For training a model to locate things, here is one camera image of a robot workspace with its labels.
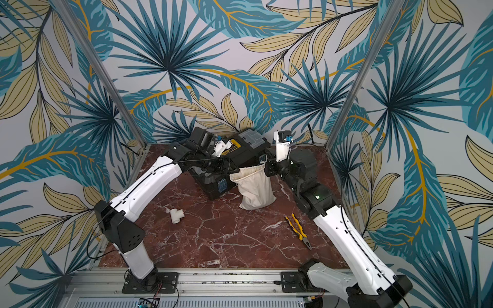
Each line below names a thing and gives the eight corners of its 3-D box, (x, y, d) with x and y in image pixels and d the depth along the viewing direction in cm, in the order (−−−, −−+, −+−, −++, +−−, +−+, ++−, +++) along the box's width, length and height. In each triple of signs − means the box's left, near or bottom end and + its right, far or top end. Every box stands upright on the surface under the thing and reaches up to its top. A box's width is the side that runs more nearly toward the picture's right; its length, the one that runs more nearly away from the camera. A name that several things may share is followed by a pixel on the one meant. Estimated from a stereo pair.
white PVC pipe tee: (173, 224, 90) (171, 221, 88) (171, 212, 94) (169, 209, 92) (185, 219, 92) (184, 217, 89) (182, 208, 95) (181, 205, 93)
